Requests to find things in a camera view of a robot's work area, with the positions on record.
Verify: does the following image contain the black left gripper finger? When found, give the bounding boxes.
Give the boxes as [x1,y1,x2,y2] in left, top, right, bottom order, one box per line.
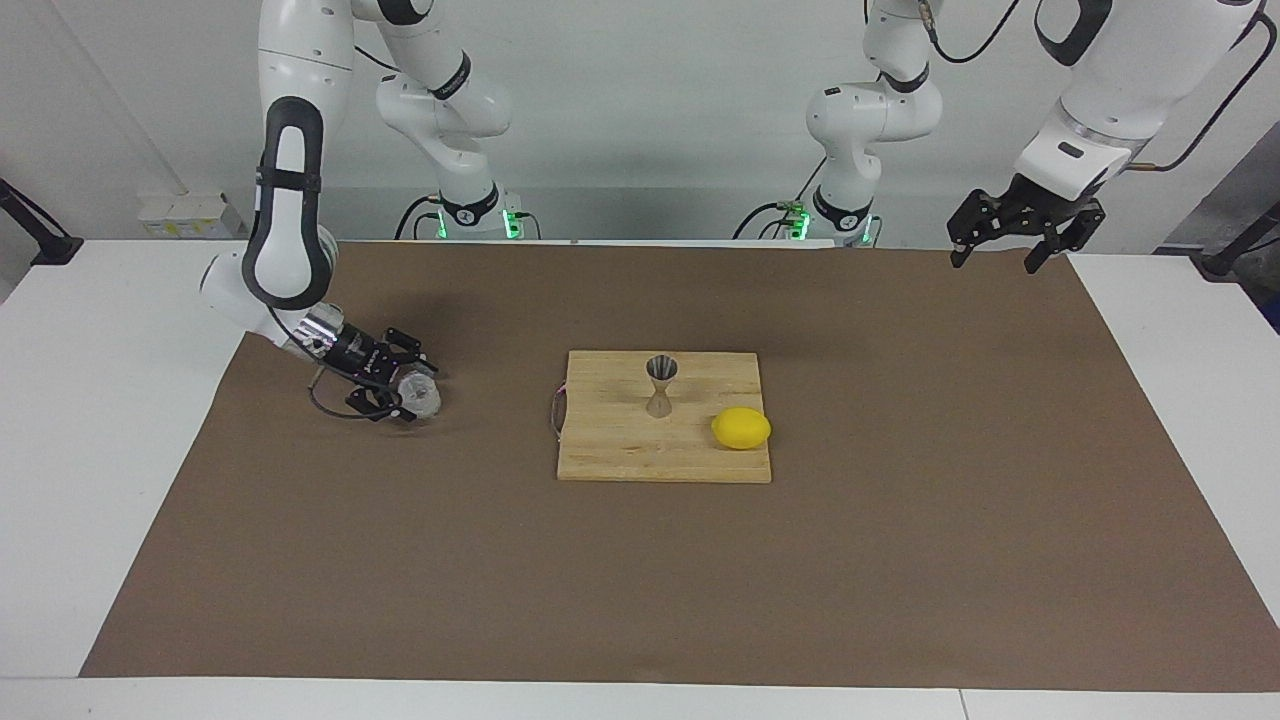
[947,194,1002,270]
[1023,199,1108,276]

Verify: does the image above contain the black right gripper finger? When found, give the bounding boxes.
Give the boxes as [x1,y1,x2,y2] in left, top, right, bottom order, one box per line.
[384,325,442,378]

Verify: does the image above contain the grey-padded black right gripper finger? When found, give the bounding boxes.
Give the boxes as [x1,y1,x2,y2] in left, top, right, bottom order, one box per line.
[344,384,417,425]

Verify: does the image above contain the small clear glass cup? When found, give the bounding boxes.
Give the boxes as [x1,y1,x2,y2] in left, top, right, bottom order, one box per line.
[395,368,442,420]

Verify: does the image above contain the steel double jigger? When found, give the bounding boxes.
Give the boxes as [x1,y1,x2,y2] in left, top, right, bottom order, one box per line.
[645,354,679,420]

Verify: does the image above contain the black stand leg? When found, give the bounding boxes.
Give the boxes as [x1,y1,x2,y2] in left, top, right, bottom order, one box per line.
[0,178,84,267]
[1190,200,1280,281]

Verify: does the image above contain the yellow lemon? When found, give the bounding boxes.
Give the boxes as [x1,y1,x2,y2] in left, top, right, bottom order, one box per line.
[711,407,772,451]

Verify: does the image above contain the brown paper table mat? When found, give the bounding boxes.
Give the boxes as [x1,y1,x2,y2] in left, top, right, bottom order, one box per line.
[80,240,1280,693]

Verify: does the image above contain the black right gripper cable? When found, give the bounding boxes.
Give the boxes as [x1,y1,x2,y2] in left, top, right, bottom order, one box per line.
[307,362,401,422]

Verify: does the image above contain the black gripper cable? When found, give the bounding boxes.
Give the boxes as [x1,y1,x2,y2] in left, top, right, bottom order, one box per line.
[918,0,1280,173]
[307,362,401,422]

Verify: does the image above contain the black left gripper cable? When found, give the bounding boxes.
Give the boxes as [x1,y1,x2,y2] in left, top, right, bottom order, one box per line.
[918,0,1280,173]

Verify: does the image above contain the black right arm base cables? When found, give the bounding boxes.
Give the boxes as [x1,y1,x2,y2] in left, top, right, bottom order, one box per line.
[395,195,446,241]

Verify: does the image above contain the black arm base cables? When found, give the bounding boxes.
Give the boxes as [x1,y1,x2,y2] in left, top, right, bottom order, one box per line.
[395,195,446,241]
[733,150,831,241]

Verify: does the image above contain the black left arm base cables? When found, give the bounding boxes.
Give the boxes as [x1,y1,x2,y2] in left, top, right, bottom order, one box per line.
[733,150,831,241]

